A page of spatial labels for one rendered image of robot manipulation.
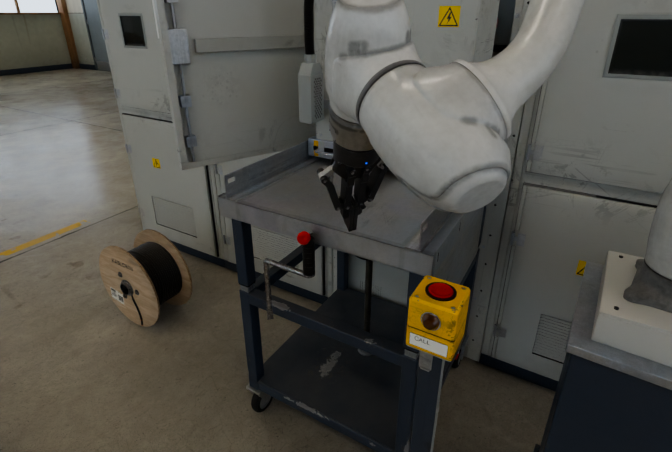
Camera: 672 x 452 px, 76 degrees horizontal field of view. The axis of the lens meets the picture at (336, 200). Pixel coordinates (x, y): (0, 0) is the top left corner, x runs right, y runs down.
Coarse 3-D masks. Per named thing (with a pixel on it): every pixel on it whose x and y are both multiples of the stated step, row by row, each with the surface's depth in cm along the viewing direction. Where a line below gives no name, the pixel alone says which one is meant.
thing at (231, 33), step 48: (192, 0) 128; (240, 0) 136; (288, 0) 146; (192, 48) 133; (240, 48) 140; (288, 48) 151; (192, 96) 137; (240, 96) 147; (288, 96) 158; (192, 144) 140; (240, 144) 153; (288, 144) 161
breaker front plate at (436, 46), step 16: (320, 0) 126; (416, 0) 113; (432, 0) 111; (448, 0) 109; (464, 0) 107; (320, 16) 128; (416, 16) 114; (432, 16) 112; (464, 16) 108; (320, 32) 130; (416, 32) 115; (432, 32) 113; (448, 32) 111; (464, 32) 109; (320, 48) 132; (416, 48) 117; (432, 48) 115; (448, 48) 113; (464, 48) 111; (320, 64) 134; (432, 64) 116; (320, 128) 142
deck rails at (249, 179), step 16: (304, 144) 145; (272, 160) 131; (288, 160) 138; (304, 160) 147; (224, 176) 114; (240, 176) 120; (256, 176) 126; (272, 176) 132; (240, 192) 121; (432, 224) 96; (416, 240) 95
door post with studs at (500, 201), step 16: (528, 0) 123; (512, 32) 129; (512, 128) 138; (512, 144) 139; (512, 160) 141; (496, 208) 150; (496, 224) 152; (496, 240) 154; (480, 288) 164; (480, 304) 166; (480, 320) 168; (480, 336) 171
